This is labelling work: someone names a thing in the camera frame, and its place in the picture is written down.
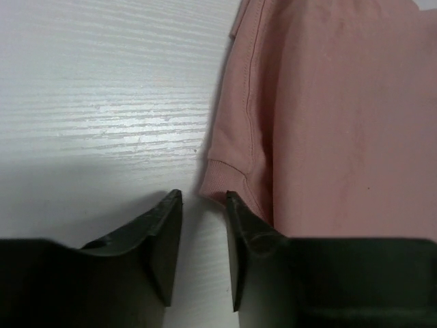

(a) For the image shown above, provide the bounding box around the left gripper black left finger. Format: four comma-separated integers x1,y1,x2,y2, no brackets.
1,190,183,327

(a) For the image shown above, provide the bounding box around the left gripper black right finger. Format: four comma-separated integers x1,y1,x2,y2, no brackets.
226,191,436,327

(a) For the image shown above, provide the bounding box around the dusty pink t shirt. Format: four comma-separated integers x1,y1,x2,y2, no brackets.
201,1,436,240

